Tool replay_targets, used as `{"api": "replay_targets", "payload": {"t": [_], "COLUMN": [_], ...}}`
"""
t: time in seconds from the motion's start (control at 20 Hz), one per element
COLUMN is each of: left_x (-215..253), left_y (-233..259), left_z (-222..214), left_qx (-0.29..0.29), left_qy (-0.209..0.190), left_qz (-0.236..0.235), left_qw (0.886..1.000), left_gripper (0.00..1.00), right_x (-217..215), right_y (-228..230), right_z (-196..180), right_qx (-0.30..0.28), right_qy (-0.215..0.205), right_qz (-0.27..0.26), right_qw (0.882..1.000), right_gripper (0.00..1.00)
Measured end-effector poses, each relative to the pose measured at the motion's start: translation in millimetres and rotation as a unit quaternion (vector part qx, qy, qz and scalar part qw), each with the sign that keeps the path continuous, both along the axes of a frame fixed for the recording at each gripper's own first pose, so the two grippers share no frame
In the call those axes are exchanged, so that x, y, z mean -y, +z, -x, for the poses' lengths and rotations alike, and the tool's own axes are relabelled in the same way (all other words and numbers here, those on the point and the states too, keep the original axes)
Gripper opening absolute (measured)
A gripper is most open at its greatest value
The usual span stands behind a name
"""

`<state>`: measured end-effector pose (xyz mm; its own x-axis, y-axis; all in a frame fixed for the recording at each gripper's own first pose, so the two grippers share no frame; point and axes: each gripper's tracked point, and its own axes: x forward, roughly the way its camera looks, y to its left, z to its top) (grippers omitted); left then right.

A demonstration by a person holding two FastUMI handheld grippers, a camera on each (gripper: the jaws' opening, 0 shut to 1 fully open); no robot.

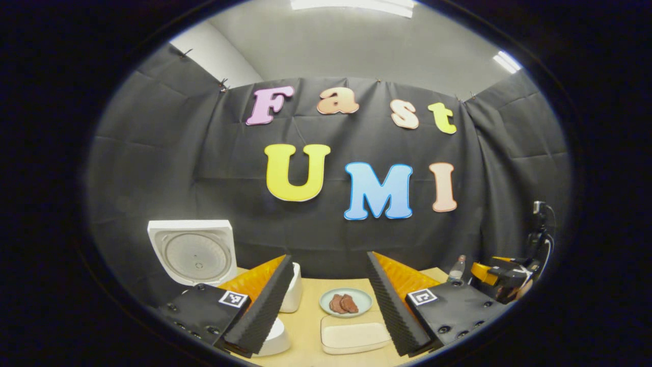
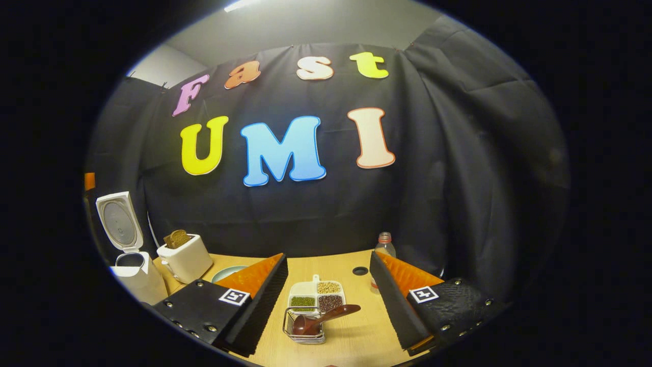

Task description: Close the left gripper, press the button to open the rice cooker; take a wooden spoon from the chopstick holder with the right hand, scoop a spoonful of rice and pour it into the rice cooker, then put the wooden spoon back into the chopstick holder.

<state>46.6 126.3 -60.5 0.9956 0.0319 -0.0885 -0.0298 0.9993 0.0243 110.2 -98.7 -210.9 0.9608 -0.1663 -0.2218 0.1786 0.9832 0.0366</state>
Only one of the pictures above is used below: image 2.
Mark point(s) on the white toaster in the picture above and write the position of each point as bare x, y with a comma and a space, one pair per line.
188, 262

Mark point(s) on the brown toast slices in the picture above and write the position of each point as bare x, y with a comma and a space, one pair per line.
177, 238

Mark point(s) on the white divided dish of beans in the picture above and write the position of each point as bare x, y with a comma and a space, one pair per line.
308, 290

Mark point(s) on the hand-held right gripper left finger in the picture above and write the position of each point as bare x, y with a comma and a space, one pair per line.
257, 316

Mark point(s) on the pale green plate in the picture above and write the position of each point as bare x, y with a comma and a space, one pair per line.
226, 272

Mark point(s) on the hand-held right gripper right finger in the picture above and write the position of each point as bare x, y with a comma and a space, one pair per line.
395, 311

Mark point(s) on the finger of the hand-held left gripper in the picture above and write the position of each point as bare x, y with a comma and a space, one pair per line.
89, 181

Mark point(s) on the white rice cooker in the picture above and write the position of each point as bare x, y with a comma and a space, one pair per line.
145, 280

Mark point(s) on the brown wooden spoon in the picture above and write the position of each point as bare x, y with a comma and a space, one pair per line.
333, 312

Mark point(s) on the black backdrop cloth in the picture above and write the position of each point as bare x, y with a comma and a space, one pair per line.
433, 178

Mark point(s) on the clear plastic bottle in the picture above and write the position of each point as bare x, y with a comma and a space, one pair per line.
385, 247

